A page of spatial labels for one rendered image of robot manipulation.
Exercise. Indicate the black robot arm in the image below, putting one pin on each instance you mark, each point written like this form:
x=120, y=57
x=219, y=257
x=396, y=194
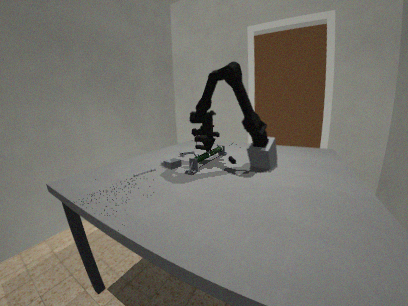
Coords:
x=232, y=74

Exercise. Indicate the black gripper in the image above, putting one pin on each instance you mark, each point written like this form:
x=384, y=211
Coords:
x=207, y=136

